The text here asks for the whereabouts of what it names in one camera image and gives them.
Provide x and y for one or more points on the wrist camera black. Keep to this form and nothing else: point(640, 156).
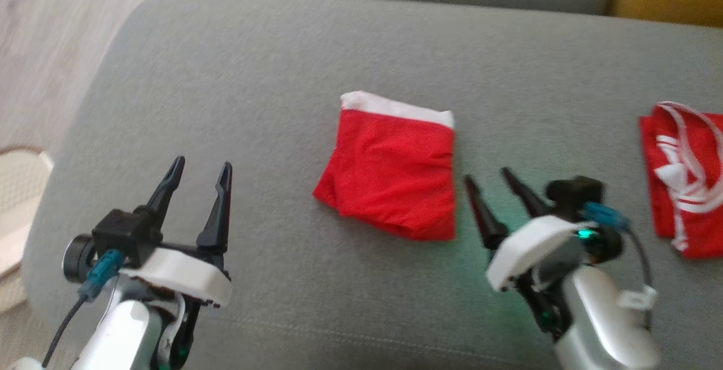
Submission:
point(124, 234)
point(573, 192)

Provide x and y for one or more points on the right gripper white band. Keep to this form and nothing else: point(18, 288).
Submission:
point(525, 248)

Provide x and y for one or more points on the grey sofa seat cushion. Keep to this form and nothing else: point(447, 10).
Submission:
point(282, 65)

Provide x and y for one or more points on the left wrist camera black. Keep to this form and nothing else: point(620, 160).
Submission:
point(124, 234)

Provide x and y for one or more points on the red white striped jersey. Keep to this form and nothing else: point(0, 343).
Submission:
point(695, 189)

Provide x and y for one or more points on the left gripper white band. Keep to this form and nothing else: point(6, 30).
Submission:
point(181, 274)

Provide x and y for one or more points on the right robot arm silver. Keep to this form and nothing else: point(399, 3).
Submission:
point(599, 325)

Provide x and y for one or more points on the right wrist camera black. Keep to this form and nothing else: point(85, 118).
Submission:
point(573, 192)

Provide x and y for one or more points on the red Bulls 23 shorts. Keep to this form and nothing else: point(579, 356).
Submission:
point(395, 172)

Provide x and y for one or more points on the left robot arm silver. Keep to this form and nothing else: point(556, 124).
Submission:
point(124, 330)

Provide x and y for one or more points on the white perforated basket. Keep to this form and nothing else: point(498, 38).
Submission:
point(20, 206)

